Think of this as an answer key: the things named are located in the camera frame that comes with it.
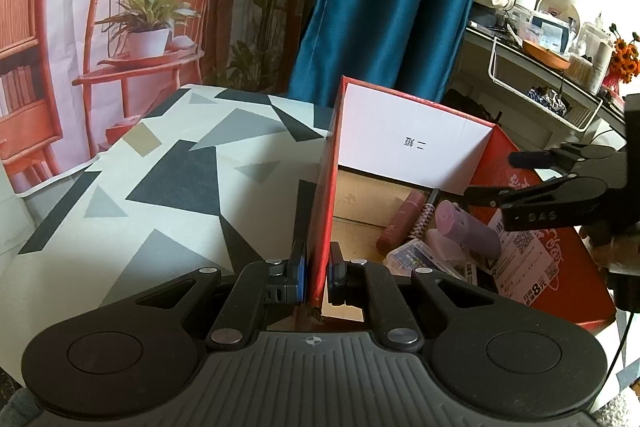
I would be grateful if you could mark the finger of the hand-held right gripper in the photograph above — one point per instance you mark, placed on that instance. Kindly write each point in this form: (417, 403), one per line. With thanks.
(550, 204)
(550, 158)

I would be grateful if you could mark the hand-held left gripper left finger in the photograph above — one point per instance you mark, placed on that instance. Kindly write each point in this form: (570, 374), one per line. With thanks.
(300, 274)

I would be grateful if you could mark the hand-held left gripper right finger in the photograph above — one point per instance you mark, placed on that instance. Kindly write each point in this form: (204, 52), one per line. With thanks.
(336, 277)

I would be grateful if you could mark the clear plastic box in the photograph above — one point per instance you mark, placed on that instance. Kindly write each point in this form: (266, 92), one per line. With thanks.
(415, 257)

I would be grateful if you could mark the purple cylindrical bottle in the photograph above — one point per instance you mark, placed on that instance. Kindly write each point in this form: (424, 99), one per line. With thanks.
(470, 229)

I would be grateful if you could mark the brown lipstick tube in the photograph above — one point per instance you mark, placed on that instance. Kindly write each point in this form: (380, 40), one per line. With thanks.
(400, 222)

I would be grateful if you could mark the red strawberry print box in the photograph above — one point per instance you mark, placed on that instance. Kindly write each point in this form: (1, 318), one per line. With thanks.
(560, 292)

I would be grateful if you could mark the checked pattern pen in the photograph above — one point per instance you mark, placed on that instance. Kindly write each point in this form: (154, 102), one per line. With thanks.
(425, 217)

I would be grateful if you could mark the blue white patterned cloth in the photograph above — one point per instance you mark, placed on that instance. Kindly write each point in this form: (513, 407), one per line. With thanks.
(547, 99)

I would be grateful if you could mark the cotton swab container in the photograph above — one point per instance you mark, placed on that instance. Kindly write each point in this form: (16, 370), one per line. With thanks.
(580, 69)

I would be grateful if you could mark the black bag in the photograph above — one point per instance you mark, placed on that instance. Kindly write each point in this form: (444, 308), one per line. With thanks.
(470, 104)

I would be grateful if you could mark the red vase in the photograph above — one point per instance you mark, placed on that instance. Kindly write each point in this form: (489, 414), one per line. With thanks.
(612, 84)

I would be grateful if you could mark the orange bowl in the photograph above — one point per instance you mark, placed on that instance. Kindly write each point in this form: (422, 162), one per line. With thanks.
(547, 54)

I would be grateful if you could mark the white cylindrical bottle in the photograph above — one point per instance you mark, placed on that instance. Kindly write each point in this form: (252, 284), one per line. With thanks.
(601, 67)

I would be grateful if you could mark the orange artificial flowers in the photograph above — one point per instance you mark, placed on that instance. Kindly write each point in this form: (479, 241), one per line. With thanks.
(625, 57)

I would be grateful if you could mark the blue white packet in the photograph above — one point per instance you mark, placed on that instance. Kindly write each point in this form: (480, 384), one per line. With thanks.
(547, 32)

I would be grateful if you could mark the clear acrylic organiser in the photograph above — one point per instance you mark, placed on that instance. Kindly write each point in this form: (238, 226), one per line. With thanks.
(592, 37)

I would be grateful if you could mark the dressing table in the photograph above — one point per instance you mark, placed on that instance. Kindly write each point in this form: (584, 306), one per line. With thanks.
(480, 39)

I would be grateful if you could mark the geometric patterned tablecloth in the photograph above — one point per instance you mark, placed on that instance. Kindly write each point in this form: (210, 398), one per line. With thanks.
(175, 167)

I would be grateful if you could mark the blue curtain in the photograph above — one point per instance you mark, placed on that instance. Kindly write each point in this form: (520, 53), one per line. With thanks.
(390, 7)

